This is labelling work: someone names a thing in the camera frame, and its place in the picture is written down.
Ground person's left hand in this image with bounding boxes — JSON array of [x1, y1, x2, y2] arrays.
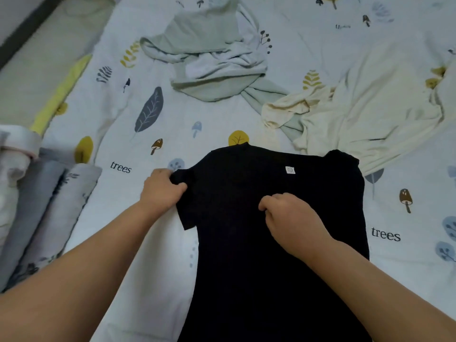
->
[[138, 168, 189, 219]]

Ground person's right hand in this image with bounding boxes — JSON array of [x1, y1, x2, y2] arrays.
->
[[257, 192, 337, 262]]

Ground black garment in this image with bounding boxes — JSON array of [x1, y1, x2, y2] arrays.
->
[[170, 142, 372, 342]]

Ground bed with leaf print bedding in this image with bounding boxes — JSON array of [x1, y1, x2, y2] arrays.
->
[[0, 0, 456, 342]]

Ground light blue denim jeans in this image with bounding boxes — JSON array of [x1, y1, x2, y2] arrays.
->
[[0, 156, 67, 284]]

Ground cream long-sleeve top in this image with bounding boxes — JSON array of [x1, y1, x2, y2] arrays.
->
[[261, 32, 456, 177]]

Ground sage green zip jacket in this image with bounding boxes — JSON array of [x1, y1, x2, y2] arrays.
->
[[140, 2, 304, 141]]

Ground person's right forearm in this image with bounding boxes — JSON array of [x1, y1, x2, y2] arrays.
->
[[306, 237, 456, 342]]

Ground person's left forearm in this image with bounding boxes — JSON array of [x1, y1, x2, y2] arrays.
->
[[0, 201, 170, 342]]

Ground white wardrobe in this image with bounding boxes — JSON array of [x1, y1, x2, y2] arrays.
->
[[0, 0, 67, 70]]

